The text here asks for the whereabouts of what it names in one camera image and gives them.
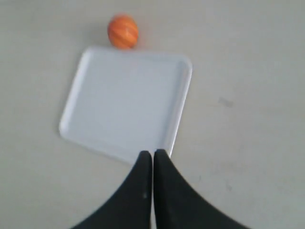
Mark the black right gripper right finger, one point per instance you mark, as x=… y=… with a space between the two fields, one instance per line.
x=177 y=205

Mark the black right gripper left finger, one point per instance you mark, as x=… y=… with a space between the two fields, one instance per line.
x=130 y=206

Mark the small orange basketball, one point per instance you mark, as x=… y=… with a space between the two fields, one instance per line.
x=123 y=32

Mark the white plastic tray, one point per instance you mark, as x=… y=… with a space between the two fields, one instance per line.
x=124 y=102

